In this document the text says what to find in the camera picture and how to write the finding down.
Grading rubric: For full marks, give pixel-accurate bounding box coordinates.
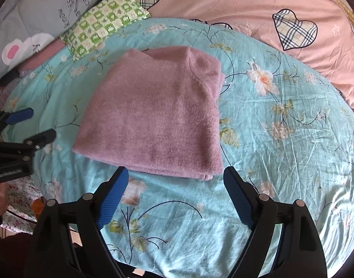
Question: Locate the teal floral bedsheet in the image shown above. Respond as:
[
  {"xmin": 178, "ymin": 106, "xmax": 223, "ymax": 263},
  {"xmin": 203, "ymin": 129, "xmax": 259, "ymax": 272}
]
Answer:
[{"xmin": 3, "ymin": 17, "xmax": 354, "ymax": 275}]

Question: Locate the grey printed pillow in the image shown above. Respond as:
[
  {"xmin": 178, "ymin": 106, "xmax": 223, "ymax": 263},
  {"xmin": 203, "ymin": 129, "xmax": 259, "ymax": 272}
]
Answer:
[{"xmin": 0, "ymin": 0, "xmax": 108, "ymax": 83}]

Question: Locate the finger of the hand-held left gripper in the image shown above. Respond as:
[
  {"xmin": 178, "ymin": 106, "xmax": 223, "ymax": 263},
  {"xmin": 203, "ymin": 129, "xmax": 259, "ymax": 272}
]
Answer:
[
  {"xmin": 0, "ymin": 108, "xmax": 34, "ymax": 135},
  {"xmin": 0, "ymin": 129, "xmax": 57, "ymax": 165}
]

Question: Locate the small-flower patterned cloth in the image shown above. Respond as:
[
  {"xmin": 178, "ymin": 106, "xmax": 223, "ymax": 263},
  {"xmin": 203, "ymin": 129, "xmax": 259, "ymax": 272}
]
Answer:
[{"xmin": 0, "ymin": 177, "xmax": 48, "ymax": 236}]

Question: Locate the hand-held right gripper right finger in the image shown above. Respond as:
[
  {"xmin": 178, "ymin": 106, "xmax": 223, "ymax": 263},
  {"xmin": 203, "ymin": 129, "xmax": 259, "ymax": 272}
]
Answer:
[{"xmin": 223, "ymin": 166, "xmax": 329, "ymax": 278}]

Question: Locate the pink quilt with plaid hearts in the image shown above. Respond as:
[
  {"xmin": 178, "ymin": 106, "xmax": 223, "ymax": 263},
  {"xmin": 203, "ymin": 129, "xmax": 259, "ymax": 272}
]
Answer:
[{"xmin": 106, "ymin": 0, "xmax": 354, "ymax": 116}]

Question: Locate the green checkered pillow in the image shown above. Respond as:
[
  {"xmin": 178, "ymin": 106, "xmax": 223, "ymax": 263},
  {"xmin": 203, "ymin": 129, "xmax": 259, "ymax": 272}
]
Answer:
[{"xmin": 60, "ymin": 0, "xmax": 151, "ymax": 62}]

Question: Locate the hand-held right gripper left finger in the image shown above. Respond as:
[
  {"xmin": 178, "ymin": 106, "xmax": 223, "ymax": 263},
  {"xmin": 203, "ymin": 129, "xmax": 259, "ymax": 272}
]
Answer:
[{"xmin": 31, "ymin": 166, "xmax": 130, "ymax": 278}]

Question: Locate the pink knit sweater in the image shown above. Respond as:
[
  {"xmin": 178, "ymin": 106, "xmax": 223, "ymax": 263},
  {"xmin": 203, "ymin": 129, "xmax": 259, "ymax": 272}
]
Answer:
[{"xmin": 72, "ymin": 46, "xmax": 226, "ymax": 181}]

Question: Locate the mauve folded cloth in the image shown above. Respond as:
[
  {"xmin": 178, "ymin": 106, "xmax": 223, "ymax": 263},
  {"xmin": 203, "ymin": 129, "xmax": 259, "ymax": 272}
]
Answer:
[{"xmin": 18, "ymin": 39, "xmax": 68, "ymax": 73}]

